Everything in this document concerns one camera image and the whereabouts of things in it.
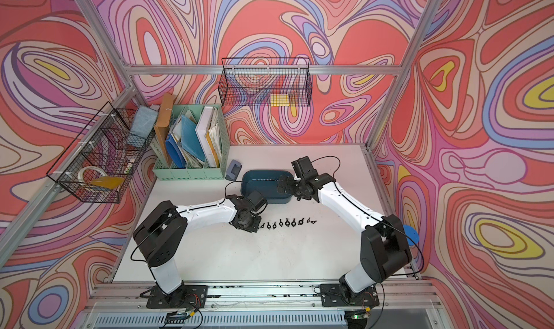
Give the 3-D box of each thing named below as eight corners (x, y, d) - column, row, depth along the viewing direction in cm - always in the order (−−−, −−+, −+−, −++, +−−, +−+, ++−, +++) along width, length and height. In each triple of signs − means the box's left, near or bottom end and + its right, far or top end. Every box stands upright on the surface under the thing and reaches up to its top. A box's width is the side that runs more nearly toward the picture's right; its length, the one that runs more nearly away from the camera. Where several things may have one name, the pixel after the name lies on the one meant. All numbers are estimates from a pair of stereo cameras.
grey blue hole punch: (225, 179, 106) (224, 175, 104) (233, 163, 113) (232, 159, 111) (235, 181, 106) (234, 177, 103) (243, 164, 113) (242, 161, 110)
